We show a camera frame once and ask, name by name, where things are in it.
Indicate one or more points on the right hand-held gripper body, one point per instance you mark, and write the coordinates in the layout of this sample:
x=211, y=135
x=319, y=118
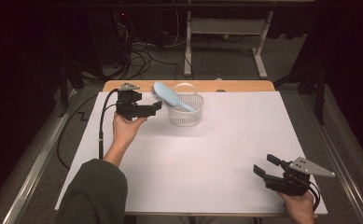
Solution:
x=291, y=185

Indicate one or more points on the light blue hairbrush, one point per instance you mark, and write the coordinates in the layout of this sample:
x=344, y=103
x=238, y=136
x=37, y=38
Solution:
x=168, y=93

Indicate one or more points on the person's right hand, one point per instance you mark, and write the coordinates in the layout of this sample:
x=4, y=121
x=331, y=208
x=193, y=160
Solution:
x=297, y=208

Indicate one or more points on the white plastic mesh basket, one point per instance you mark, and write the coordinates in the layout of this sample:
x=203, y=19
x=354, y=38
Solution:
x=185, y=118

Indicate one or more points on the aluminium floor rail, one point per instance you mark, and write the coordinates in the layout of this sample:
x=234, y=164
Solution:
x=36, y=168
x=341, y=155

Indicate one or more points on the person's left hand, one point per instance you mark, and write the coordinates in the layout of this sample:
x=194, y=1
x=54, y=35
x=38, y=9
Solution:
x=124, y=130

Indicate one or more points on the dark metal stand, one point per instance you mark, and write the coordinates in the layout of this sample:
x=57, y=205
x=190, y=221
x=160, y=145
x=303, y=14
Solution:
x=319, y=87
x=72, y=81

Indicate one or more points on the white metal desk frame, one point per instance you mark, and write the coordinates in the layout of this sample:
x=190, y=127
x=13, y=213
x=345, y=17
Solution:
x=229, y=25

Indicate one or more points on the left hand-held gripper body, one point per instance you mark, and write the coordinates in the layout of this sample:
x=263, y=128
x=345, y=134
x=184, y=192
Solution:
x=128, y=107

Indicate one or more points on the white table cover sheet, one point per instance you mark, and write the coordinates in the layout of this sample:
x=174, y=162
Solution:
x=201, y=174

